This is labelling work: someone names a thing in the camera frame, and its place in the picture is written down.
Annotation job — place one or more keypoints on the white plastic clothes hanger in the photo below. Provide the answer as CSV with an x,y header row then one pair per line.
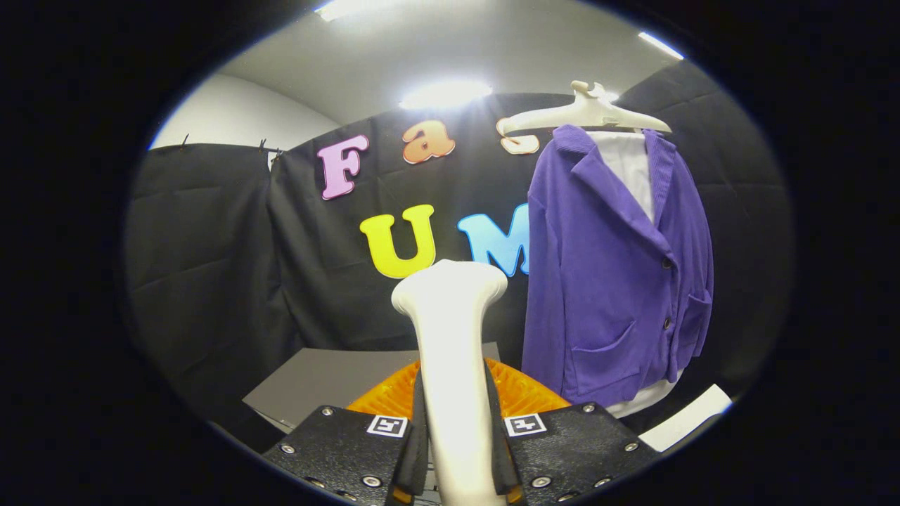
x,y
583,112

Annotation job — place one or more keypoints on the grey cabinet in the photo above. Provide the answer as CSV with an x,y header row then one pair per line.
x,y
316,379

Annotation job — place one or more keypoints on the purple jacket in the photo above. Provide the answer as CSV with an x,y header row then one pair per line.
x,y
598,281

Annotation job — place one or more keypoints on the white garment steamer head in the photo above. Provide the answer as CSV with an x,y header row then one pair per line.
x,y
453,351

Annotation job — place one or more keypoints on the white flat board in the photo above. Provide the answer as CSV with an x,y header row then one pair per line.
x,y
685,418

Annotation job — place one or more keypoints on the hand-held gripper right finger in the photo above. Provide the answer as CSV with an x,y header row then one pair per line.
x,y
496,436

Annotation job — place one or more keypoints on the black backdrop cloth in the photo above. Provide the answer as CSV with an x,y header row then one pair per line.
x,y
232,246

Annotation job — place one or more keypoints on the white shirt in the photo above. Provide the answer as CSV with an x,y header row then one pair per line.
x,y
629,169

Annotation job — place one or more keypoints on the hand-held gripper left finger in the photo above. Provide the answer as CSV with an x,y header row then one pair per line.
x,y
419,436

